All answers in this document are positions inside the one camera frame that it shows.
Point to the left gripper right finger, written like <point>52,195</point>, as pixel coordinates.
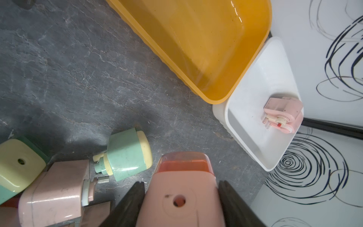
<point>236,211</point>

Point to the green sharpener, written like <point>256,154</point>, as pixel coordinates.
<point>22,161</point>
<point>128,153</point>

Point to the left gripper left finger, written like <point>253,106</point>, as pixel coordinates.
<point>125,214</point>

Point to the yellow plastic storage box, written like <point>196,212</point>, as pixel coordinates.
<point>209,45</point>

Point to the pink sharpener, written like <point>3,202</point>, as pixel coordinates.
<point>284,114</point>
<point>182,193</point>
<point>62,197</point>

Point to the white plastic storage box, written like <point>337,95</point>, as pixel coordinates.
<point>270,75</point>

